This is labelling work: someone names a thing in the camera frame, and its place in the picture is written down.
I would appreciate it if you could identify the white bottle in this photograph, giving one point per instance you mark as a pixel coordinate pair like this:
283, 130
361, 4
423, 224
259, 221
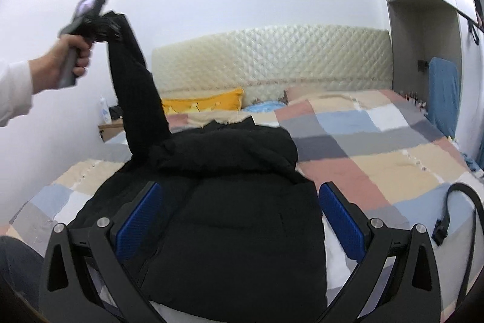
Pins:
103, 110

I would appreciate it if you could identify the blue hanging towel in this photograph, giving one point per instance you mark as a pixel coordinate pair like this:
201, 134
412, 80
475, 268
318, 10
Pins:
442, 96

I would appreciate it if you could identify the light blue cloth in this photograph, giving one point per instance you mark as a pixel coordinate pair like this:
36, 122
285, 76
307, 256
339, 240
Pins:
264, 106

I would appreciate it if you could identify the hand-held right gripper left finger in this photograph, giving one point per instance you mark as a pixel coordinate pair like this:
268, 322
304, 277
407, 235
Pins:
138, 221

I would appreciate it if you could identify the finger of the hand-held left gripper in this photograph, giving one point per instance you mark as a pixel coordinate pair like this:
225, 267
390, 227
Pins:
109, 26

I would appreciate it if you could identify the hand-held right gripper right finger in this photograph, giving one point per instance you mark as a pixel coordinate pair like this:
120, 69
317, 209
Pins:
342, 221

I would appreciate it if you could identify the checkered patchwork bed blanket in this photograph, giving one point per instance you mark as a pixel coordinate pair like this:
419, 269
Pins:
378, 156

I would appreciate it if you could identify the person's left hand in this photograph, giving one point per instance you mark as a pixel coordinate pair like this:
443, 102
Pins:
72, 56

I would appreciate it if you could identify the grey wardrobe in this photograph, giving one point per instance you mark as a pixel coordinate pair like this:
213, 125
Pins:
435, 5

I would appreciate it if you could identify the wooden bedside table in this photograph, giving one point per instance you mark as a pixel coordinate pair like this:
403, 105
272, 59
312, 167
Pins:
110, 129

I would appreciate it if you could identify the yellow pillow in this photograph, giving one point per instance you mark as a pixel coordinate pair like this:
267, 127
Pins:
206, 103

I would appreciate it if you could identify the cream quilted headboard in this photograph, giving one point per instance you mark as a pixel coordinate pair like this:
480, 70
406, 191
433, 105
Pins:
272, 60

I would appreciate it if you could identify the person's left forearm white sleeve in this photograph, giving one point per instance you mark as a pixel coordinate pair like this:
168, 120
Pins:
13, 92

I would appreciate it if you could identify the person's dark trouser leg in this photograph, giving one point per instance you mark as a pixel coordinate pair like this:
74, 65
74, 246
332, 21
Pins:
17, 262

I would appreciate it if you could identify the black puffer jacket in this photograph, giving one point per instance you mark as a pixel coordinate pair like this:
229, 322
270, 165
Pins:
223, 202

